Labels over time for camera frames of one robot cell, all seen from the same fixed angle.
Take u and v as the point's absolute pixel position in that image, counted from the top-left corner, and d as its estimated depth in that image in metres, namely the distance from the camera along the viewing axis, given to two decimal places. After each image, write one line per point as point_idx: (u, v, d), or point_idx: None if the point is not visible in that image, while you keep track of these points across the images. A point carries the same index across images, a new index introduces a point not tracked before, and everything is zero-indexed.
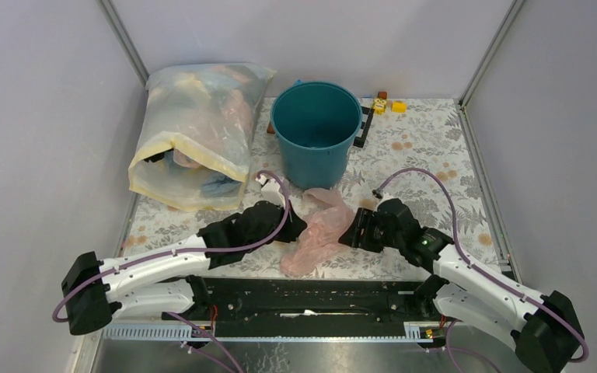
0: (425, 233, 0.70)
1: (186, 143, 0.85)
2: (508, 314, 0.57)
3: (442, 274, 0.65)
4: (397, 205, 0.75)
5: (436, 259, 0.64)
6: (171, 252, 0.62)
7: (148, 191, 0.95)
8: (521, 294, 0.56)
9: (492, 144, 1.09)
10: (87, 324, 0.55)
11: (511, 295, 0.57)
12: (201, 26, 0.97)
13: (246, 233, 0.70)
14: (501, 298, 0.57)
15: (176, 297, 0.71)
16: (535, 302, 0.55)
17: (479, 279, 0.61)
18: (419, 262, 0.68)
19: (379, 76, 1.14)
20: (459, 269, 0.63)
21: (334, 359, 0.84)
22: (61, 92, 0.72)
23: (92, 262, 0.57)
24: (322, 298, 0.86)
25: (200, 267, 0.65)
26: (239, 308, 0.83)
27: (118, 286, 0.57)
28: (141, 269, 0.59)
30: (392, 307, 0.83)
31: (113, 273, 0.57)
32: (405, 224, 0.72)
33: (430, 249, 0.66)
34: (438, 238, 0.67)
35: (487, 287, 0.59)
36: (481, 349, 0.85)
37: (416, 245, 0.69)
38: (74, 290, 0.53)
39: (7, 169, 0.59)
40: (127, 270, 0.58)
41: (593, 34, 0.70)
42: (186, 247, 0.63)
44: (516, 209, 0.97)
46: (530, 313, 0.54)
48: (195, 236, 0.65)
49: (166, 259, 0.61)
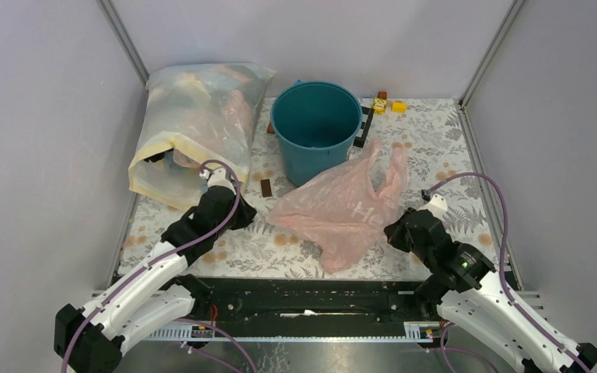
0: (462, 252, 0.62)
1: (186, 143, 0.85)
2: (541, 360, 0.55)
3: (474, 299, 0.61)
4: (429, 217, 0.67)
5: (477, 287, 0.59)
6: (144, 267, 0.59)
7: (148, 191, 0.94)
8: (560, 345, 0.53)
9: (492, 144, 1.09)
10: (102, 367, 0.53)
11: (549, 343, 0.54)
12: (201, 26, 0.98)
13: (210, 217, 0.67)
14: (539, 345, 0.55)
15: (176, 303, 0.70)
16: (574, 357, 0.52)
17: (518, 319, 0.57)
18: (452, 283, 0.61)
19: (379, 76, 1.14)
20: (499, 303, 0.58)
21: (334, 359, 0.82)
22: (61, 92, 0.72)
23: (70, 311, 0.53)
24: (322, 298, 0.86)
25: (179, 269, 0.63)
26: (239, 307, 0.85)
27: (111, 320, 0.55)
28: (126, 296, 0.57)
30: (392, 307, 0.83)
31: (99, 311, 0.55)
32: (438, 240, 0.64)
33: (468, 274, 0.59)
34: (476, 260, 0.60)
35: (525, 330, 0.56)
36: (481, 349, 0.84)
37: (451, 264, 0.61)
38: (71, 342, 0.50)
39: (7, 169, 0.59)
40: (113, 302, 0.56)
41: (593, 33, 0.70)
42: (156, 257, 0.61)
44: (516, 209, 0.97)
46: (567, 365, 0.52)
48: (160, 243, 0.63)
49: (144, 275, 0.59)
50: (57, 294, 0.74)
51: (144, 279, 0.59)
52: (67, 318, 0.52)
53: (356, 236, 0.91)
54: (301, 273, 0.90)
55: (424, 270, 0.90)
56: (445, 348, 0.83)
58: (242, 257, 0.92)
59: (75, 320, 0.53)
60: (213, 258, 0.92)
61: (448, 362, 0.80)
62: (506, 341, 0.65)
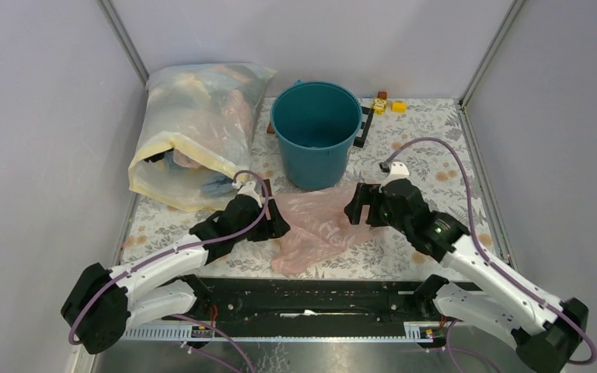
0: (438, 221, 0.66)
1: (186, 143, 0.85)
2: (524, 318, 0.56)
3: (453, 265, 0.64)
4: (406, 186, 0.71)
5: (451, 250, 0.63)
6: (172, 249, 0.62)
7: (148, 191, 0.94)
8: (541, 300, 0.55)
9: (493, 144, 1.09)
10: (105, 336, 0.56)
11: (529, 299, 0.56)
12: (201, 26, 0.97)
13: (234, 221, 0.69)
14: (520, 302, 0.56)
15: (179, 297, 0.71)
16: (556, 311, 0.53)
17: (497, 279, 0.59)
18: (429, 249, 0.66)
19: (379, 76, 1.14)
20: (475, 264, 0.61)
21: (334, 359, 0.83)
22: (60, 92, 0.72)
23: (99, 271, 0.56)
24: (322, 298, 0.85)
25: (197, 263, 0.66)
26: (239, 308, 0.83)
27: (134, 287, 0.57)
28: (151, 270, 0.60)
30: (392, 307, 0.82)
31: (127, 277, 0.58)
32: (415, 208, 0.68)
33: (443, 238, 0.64)
34: (450, 226, 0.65)
35: (507, 290, 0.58)
36: (481, 349, 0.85)
37: (427, 232, 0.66)
38: (90, 301, 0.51)
39: (6, 170, 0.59)
40: (138, 272, 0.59)
41: (593, 33, 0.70)
42: (186, 244, 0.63)
44: (516, 210, 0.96)
46: (549, 321, 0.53)
48: (188, 235, 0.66)
49: (170, 257, 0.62)
50: (57, 294, 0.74)
51: (170, 261, 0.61)
52: (94, 277, 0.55)
53: (317, 246, 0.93)
54: (301, 273, 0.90)
55: (424, 271, 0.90)
56: (450, 347, 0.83)
58: (242, 257, 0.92)
59: (97, 281, 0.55)
60: None
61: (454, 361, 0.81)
62: (498, 318, 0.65)
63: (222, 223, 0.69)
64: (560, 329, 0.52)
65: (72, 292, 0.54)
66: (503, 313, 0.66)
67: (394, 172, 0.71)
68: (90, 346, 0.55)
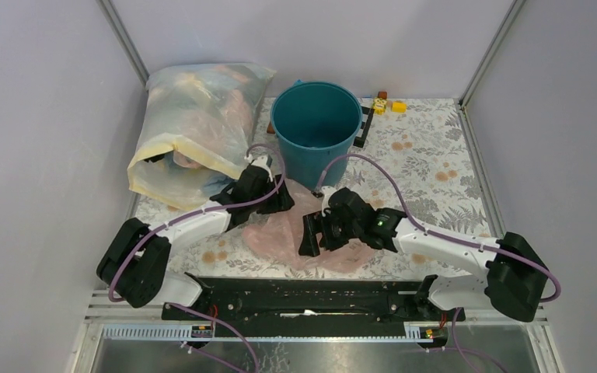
0: (381, 214, 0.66)
1: (186, 145, 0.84)
2: (473, 267, 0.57)
3: (405, 248, 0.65)
4: (343, 192, 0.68)
5: (394, 235, 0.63)
6: (200, 210, 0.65)
7: (148, 191, 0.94)
8: (478, 245, 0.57)
9: (493, 144, 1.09)
10: (146, 291, 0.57)
11: (468, 249, 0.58)
12: (201, 26, 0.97)
13: (249, 191, 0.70)
14: (462, 254, 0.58)
15: (186, 283, 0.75)
16: (493, 249, 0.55)
17: (438, 244, 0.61)
18: (381, 244, 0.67)
19: (380, 76, 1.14)
20: (417, 238, 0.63)
21: (334, 359, 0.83)
22: (60, 92, 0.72)
23: (137, 225, 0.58)
24: (322, 298, 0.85)
25: (222, 226, 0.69)
26: (239, 307, 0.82)
27: (173, 238, 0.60)
28: (186, 224, 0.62)
30: (392, 308, 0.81)
31: (165, 228, 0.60)
32: (357, 212, 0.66)
33: (386, 229, 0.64)
34: (392, 216, 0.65)
35: (447, 249, 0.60)
36: (481, 348, 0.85)
37: (373, 228, 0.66)
38: (130, 257, 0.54)
39: (6, 171, 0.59)
40: (174, 226, 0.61)
41: (592, 33, 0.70)
42: (214, 205, 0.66)
44: (515, 210, 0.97)
46: (490, 261, 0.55)
48: (211, 202, 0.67)
49: (199, 217, 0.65)
50: (57, 294, 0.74)
51: (200, 219, 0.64)
52: (133, 229, 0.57)
53: (286, 250, 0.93)
54: (301, 273, 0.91)
55: (422, 271, 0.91)
56: (461, 349, 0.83)
58: (242, 257, 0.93)
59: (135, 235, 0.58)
60: (213, 258, 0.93)
61: (455, 341, 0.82)
62: (474, 284, 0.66)
63: (237, 193, 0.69)
64: (503, 263, 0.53)
65: (111, 248, 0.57)
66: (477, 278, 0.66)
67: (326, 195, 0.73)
68: (133, 301, 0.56)
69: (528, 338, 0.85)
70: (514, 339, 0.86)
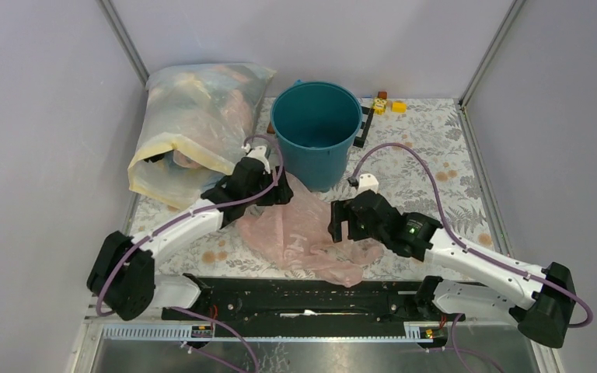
0: (410, 220, 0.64)
1: (186, 144, 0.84)
2: (515, 295, 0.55)
3: (434, 261, 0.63)
4: (368, 193, 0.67)
5: (429, 247, 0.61)
6: (190, 213, 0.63)
7: (148, 191, 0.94)
8: (525, 273, 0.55)
9: (493, 144, 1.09)
10: (135, 301, 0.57)
11: (514, 276, 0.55)
12: (201, 26, 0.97)
13: (243, 185, 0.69)
14: (505, 280, 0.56)
15: (184, 285, 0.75)
16: (540, 280, 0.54)
17: (481, 266, 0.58)
18: (408, 252, 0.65)
19: (380, 76, 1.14)
20: (455, 255, 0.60)
21: (334, 359, 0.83)
22: (60, 92, 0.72)
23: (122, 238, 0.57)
24: (322, 298, 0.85)
25: (214, 225, 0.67)
26: (239, 308, 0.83)
27: (158, 249, 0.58)
28: (172, 231, 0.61)
30: (392, 308, 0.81)
31: (149, 240, 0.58)
32: (385, 217, 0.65)
33: (419, 238, 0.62)
34: (423, 224, 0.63)
35: (491, 273, 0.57)
36: (481, 348, 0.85)
37: (402, 235, 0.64)
38: (116, 267, 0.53)
39: (6, 172, 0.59)
40: (161, 235, 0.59)
41: (593, 34, 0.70)
42: (202, 207, 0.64)
44: (515, 210, 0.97)
46: (537, 291, 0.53)
48: (201, 200, 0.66)
49: (188, 221, 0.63)
50: (57, 294, 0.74)
51: (187, 224, 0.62)
52: (116, 244, 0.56)
53: (274, 248, 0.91)
54: (301, 274, 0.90)
55: (422, 271, 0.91)
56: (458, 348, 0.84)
58: (242, 257, 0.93)
59: (119, 248, 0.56)
60: (213, 258, 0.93)
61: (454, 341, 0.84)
62: (495, 300, 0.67)
63: (232, 187, 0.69)
64: (549, 297, 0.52)
65: (96, 263, 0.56)
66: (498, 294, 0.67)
67: (362, 185, 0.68)
68: (123, 312, 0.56)
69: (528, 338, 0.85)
70: (514, 339, 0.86)
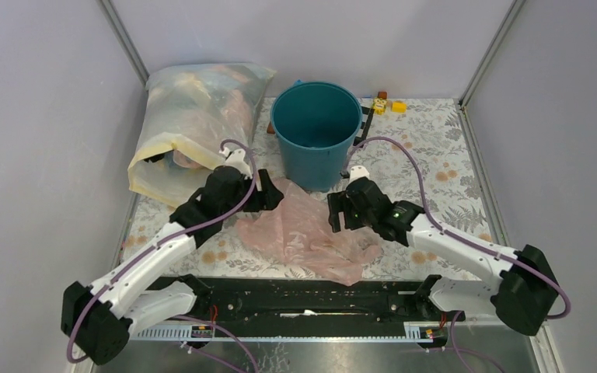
0: (396, 205, 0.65)
1: (186, 144, 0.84)
2: (485, 274, 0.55)
3: (417, 245, 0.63)
4: (361, 179, 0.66)
5: (409, 229, 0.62)
6: (153, 246, 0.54)
7: (148, 191, 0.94)
8: (494, 252, 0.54)
9: (493, 144, 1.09)
10: (109, 347, 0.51)
11: (484, 255, 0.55)
12: (201, 26, 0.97)
13: (218, 198, 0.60)
14: (476, 259, 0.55)
15: (179, 297, 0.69)
16: (510, 259, 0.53)
17: (454, 246, 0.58)
18: (392, 235, 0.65)
19: (380, 76, 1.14)
20: (432, 236, 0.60)
21: (334, 359, 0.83)
22: (60, 92, 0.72)
23: (79, 291, 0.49)
24: (322, 298, 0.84)
25: (188, 249, 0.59)
26: (238, 308, 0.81)
27: (120, 299, 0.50)
28: (135, 273, 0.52)
30: (392, 308, 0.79)
31: (109, 289, 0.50)
32: (374, 202, 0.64)
33: (402, 222, 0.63)
34: (407, 209, 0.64)
35: (462, 252, 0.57)
36: (481, 348, 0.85)
37: (387, 218, 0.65)
38: (77, 321, 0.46)
39: (6, 171, 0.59)
40: (121, 280, 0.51)
41: (592, 34, 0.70)
42: (165, 236, 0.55)
44: (516, 210, 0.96)
46: (505, 270, 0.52)
48: (168, 224, 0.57)
49: (153, 254, 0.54)
50: (57, 294, 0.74)
51: (152, 259, 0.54)
52: (75, 296, 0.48)
53: (274, 244, 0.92)
54: (301, 273, 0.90)
55: (422, 271, 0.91)
56: (458, 348, 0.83)
58: (242, 257, 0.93)
59: (80, 299, 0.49)
60: (213, 258, 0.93)
61: (455, 345, 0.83)
62: (480, 291, 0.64)
63: (205, 202, 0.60)
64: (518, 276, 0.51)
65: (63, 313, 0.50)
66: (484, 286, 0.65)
67: (354, 176, 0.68)
68: (97, 360, 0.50)
69: (528, 339, 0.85)
70: (514, 339, 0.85)
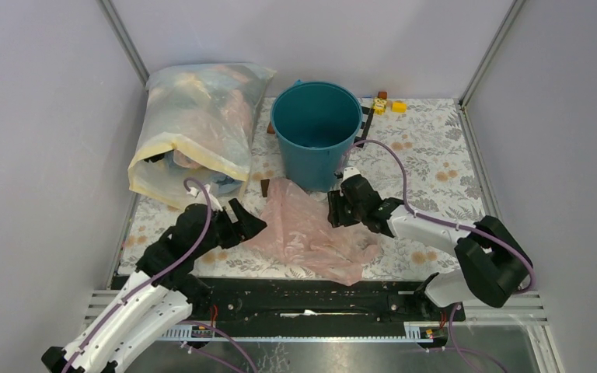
0: (384, 201, 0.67)
1: (186, 144, 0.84)
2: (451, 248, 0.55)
3: (399, 232, 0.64)
4: (354, 175, 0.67)
5: (389, 217, 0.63)
6: (119, 303, 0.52)
7: (148, 191, 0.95)
8: (454, 224, 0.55)
9: (493, 145, 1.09)
10: None
11: (445, 228, 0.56)
12: (201, 26, 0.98)
13: (189, 238, 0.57)
14: (438, 233, 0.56)
15: (172, 313, 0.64)
16: (468, 228, 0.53)
17: (420, 224, 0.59)
18: (378, 228, 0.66)
19: (380, 76, 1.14)
20: (406, 220, 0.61)
21: (334, 359, 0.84)
22: (61, 92, 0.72)
23: (54, 355, 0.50)
24: (322, 298, 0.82)
25: (161, 294, 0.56)
26: (239, 308, 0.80)
27: (92, 363, 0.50)
28: (104, 334, 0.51)
30: (392, 308, 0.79)
31: (80, 353, 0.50)
32: (362, 196, 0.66)
33: (385, 214, 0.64)
34: (389, 202, 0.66)
35: (429, 229, 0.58)
36: (481, 348, 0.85)
37: (373, 212, 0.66)
38: None
39: (7, 171, 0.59)
40: (92, 343, 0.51)
41: (593, 34, 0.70)
42: (130, 291, 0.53)
44: (515, 210, 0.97)
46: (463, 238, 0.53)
48: (135, 273, 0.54)
49: (120, 311, 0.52)
50: (58, 294, 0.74)
51: (120, 316, 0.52)
52: (52, 360, 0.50)
53: (274, 244, 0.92)
54: (301, 273, 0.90)
55: (423, 271, 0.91)
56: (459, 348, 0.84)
58: (242, 257, 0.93)
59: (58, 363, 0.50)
60: (213, 258, 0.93)
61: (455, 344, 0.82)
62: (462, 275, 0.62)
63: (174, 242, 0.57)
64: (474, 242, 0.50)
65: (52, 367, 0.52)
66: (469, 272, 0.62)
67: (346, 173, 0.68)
68: None
69: (528, 339, 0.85)
70: (513, 339, 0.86)
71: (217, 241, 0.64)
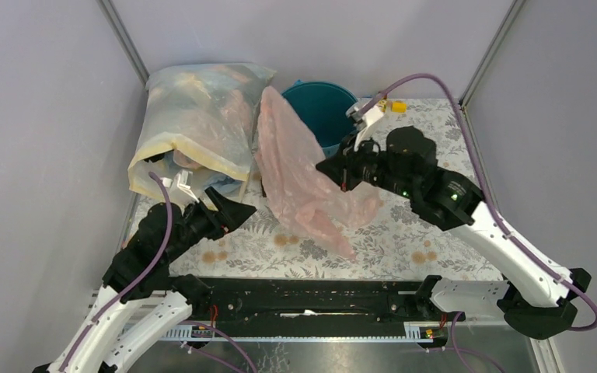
0: (455, 186, 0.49)
1: (186, 144, 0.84)
2: (535, 294, 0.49)
3: (462, 236, 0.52)
4: (420, 137, 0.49)
5: (470, 223, 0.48)
6: (90, 323, 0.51)
7: (148, 191, 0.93)
8: (557, 277, 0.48)
9: (492, 145, 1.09)
10: None
11: (546, 277, 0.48)
12: (201, 26, 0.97)
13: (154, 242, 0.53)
14: (535, 280, 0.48)
15: (171, 315, 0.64)
16: (570, 286, 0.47)
17: (515, 255, 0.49)
18: (437, 219, 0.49)
19: (381, 77, 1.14)
20: (494, 239, 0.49)
21: (334, 359, 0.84)
22: (61, 92, 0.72)
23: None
24: (322, 298, 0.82)
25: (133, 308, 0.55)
26: (239, 308, 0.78)
27: None
28: (82, 355, 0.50)
30: (392, 308, 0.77)
31: None
32: (426, 172, 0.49)
33: (459, 208, 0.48)
34: (464, 190, 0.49)
35: (527, 272, 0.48)
36: (481, 349, 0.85)
37: (438, 196, 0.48)
38: None
39: (8, 172, 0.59)
40: (71, 364, 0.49)
41: (593, 35, 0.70)
42: (101, 308, 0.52)
44: (514, 211, 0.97)
46: (563, 297, 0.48)
48: (102, 290, 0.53)
49: (93, 330, 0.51)
50: (57, 294, 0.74)
51: (94, 336, 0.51)
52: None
53: (272, 193, 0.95)
54: (301, 273, 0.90)
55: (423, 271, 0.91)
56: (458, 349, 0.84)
58: (242, 257, 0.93)
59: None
60: (213, 258, 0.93)
61: (455, 343, 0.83)
62: (484, 293, 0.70)
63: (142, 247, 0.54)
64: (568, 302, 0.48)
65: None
66: (490, 288, 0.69)
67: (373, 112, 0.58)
68: None
69: (528, 339, 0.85)
70: (513, 338, 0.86)
71: (196, 237, 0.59)
